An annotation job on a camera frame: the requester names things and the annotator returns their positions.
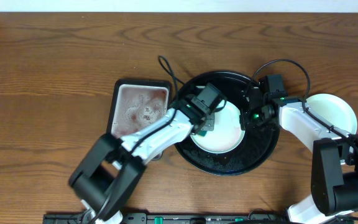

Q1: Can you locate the right black cable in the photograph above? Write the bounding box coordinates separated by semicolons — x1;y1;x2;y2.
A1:
247;58;358;203

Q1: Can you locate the round black serving tray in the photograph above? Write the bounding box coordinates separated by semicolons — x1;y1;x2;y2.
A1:
175;70;280;175

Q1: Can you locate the green scrub sponge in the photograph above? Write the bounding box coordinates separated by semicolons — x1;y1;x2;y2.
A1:
197;131;207;137

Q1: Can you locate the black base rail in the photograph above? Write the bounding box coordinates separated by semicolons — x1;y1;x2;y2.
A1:
42;213;293;224

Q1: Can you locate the left black cable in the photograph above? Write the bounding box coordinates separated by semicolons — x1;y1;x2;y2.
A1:
85;55;186;224

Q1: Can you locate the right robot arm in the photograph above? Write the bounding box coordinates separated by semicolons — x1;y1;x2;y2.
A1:
241;87;358;223

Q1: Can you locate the black rectangular soapy water tray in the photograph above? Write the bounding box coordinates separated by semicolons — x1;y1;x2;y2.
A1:
106;78;171;138

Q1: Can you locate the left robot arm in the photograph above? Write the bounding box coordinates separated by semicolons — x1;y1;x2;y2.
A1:
68;98;224;223

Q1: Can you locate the mint green plate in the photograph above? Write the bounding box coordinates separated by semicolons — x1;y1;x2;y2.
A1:
306;93;357;134
190;101;245;154

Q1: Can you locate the black cable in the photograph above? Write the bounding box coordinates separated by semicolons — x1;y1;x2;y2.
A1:
247;58;358;203
85;55;186;224

